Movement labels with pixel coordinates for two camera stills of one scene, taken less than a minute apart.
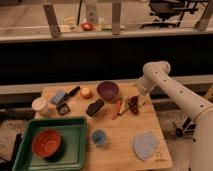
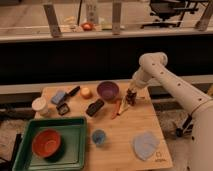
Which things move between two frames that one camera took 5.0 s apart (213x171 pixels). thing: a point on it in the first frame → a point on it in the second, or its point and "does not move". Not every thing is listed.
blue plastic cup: [98, 136] does not move
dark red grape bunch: [133, 105] → [131, 96]
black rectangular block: [94, 107] does not move
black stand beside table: [188, 129] does not move
